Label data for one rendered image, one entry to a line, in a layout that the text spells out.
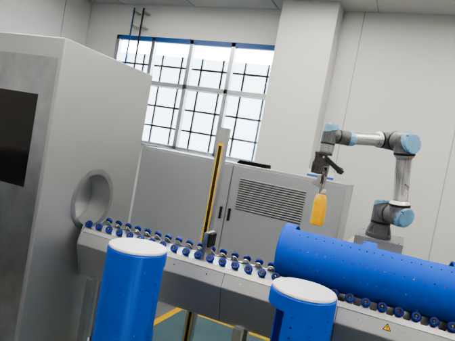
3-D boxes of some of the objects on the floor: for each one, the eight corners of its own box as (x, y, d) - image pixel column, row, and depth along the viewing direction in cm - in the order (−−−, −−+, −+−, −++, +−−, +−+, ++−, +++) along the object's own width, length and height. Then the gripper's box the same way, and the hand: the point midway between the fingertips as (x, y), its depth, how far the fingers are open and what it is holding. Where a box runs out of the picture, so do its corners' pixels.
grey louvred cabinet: (147, 268, 504) (168, 149, 497) (326, 327, 420) (353, 184, 412) (118, 277, 454) (141, 145, 447) (315, 346, 370) (346, 185, 363)
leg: (75, 371, 269) (91, 276, 266) (82, 374, 267) (99, 278, 264) (69, 375, 264) (85, 278, 261) (76, 378, 262) (93, 280, 258)
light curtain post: (179, 373, 288) (223, 128, 279) (186, 377, 286) (231, 129, 277) (174, 377, 282) (219, 126, 273) (182, 381, 280) (227, 128, 271)
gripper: (317, 151, 228) (309, 190, 229) (314, 150, 217) (305, 190, 219) (334, 154, 225) (326, 193, 226) (330, 153, 214) (322, 194, 215)
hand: (321, 190), depth 221 cm, fingers closed on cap, 4 cm apart
